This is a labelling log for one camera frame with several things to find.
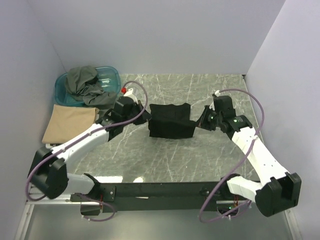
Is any black t shirt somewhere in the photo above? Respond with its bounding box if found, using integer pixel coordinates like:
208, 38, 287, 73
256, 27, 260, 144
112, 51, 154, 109
148, 102, 196, 140

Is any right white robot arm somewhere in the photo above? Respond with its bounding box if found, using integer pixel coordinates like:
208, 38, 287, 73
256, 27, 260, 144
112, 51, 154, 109
198, 91, 302, 217

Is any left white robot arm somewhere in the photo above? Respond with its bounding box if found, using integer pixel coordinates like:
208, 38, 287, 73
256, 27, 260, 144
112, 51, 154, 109
27, 96, 151, 201

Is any teal plastic bin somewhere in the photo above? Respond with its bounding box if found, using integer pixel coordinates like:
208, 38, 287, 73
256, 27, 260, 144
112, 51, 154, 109
54, 66, 122, 107

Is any grey t shirt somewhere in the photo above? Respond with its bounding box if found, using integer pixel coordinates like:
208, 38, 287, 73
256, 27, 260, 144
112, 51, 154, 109
64, 65, 118, 108

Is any folded tan t shirt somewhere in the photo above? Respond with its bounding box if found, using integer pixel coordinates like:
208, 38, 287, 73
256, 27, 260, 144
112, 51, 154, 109
42, 104, 99, 144

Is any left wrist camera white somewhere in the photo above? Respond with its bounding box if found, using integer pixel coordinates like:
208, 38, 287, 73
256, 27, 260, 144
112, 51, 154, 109
120, 87, 138, 102

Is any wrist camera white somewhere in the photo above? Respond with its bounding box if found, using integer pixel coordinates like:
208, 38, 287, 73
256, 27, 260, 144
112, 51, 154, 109
210, 90, 221, 111
120, 87, 138, 102

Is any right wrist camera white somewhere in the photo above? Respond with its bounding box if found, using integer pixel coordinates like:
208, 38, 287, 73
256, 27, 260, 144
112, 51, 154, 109
210, 90, 221, 111

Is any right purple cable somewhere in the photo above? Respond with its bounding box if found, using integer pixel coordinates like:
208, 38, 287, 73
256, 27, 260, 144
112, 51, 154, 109
198, 88, 266, 224

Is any aluminium frame rail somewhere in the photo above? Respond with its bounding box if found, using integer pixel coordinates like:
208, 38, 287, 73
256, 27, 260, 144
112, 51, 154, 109
24, 182, 292, 206

